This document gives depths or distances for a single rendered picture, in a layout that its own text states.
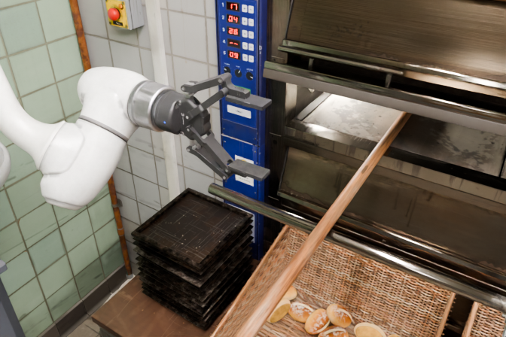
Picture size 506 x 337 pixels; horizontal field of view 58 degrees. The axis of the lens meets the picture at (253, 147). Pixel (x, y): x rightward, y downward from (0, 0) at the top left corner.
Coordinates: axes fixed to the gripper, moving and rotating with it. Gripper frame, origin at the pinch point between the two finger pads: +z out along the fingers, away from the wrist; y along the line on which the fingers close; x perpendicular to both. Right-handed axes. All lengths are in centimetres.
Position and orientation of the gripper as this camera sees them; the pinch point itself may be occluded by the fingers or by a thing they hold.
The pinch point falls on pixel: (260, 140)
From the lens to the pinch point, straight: 75.1
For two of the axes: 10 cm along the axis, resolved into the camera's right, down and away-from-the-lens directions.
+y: 0.0, 8.5, 5.3
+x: -5.3, 4.5, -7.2
